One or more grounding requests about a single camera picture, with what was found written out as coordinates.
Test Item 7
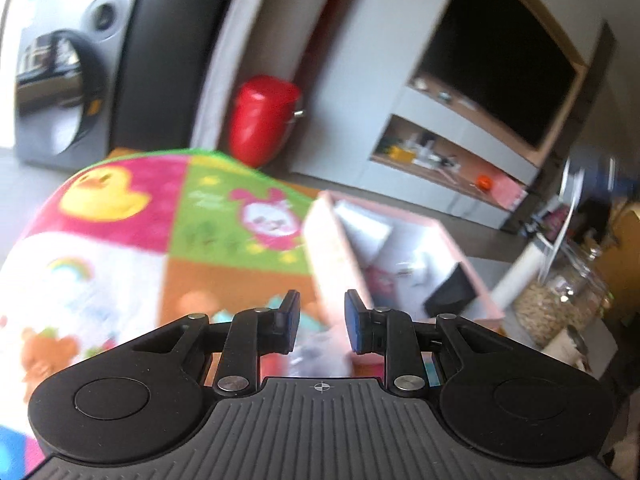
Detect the orange pumpkin toy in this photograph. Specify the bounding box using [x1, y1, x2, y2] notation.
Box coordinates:
[475, 174, 494, 193]

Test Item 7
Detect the blue pink toothpaste tube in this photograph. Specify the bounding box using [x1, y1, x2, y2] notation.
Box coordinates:
[364, 266, 398, 308]

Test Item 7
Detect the grey washing machine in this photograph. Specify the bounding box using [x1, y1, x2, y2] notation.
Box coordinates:
[14, 0, 136, 171]

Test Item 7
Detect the colourful cartoon play mat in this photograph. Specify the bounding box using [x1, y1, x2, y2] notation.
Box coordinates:
[0, 147, 442, 480]

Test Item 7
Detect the black television screen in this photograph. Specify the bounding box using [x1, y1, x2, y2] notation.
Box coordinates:
[420, 0, 577, 148]

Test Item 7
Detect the white cylindrical bottle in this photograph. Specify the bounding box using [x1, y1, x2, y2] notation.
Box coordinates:
[490, 243, 546, 310]

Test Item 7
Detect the red cylindrical container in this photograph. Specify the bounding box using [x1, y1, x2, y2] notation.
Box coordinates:
[229, 75, 303, 168]

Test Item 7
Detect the grey TV shelf unit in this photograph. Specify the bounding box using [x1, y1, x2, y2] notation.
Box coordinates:
[370, 86, 539, 229]

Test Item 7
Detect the pink cardboard box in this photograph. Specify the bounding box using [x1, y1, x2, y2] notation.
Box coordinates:
[302, 191, 503, 365]

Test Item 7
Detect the black hair dryer nozzle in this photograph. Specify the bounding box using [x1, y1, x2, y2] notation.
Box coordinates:
[423, 263, 477, 318]

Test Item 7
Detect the glass jar of nuts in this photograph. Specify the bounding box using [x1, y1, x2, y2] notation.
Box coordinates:
[512, 240, 613, 349]

